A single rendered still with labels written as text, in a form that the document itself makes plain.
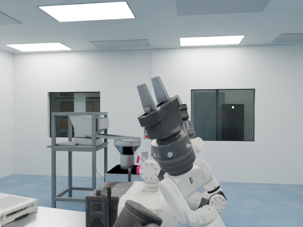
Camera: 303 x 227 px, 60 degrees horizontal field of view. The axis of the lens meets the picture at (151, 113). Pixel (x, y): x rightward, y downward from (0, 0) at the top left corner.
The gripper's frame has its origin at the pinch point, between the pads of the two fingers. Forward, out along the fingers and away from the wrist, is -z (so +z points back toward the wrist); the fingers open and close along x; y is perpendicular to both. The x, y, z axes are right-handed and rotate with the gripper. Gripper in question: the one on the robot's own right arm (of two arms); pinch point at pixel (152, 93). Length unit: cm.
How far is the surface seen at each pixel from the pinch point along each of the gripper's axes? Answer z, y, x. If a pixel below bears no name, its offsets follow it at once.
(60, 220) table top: 64, -110, 13
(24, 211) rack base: 55, -132, 4
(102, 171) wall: 207, -455, 277
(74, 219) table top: 67, -105, 18
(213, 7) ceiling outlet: -32, -111, 310
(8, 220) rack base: 52, -128, -5
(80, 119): 51, -310, 184
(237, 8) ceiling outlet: -20, -88, 331
